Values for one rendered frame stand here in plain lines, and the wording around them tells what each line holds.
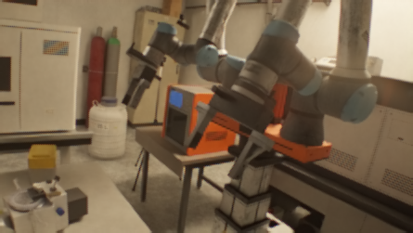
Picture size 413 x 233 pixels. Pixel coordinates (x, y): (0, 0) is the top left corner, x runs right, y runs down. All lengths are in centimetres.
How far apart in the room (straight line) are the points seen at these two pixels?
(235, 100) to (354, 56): 36
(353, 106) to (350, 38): 18
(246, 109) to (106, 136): 280
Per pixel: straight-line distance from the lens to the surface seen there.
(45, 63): 142
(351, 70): 77
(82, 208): 80
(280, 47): 56
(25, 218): 72
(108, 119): 318
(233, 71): 108
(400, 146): 166
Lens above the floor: 138
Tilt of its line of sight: 13 degrees down
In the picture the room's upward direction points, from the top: 9 degrees clockwise
